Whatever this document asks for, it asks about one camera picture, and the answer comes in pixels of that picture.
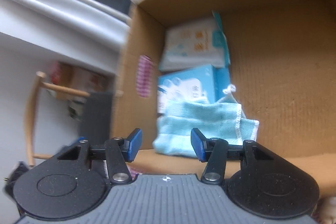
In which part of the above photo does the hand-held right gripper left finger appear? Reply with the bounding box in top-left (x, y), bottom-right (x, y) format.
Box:
top-left (56, 128), bottom-right (143, 184)

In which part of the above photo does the brown cardboard box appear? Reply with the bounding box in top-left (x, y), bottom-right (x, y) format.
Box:
top-left (112, 0), bottom-right (336, 199)

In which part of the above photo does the white curtain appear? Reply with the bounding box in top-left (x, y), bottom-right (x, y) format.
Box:
top-left (0, 0), bottom-right (132, 75)

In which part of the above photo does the printed cardboard carton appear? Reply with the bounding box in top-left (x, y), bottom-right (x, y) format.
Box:
top-left (51, 63), bottom-right (111, 94)

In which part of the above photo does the teal towel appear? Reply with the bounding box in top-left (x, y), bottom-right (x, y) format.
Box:
top-left (153, 84), bottom-right (260, 157)

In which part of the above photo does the black chair with wooden frame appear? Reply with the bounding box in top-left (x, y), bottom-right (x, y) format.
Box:
top-left (24, 71), bottom-right (114, 165)

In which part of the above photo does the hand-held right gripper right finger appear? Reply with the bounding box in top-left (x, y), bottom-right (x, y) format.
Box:
top-left (190, 128), bottom-right (280, 184)

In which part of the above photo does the light blue carton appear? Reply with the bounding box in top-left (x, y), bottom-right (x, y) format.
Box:
top-left (157, 64), bottom-right (231, 119)

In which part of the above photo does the white wet wipes pack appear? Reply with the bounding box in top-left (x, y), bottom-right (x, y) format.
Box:
top-left (159, 11), bottom-right (231, 72)

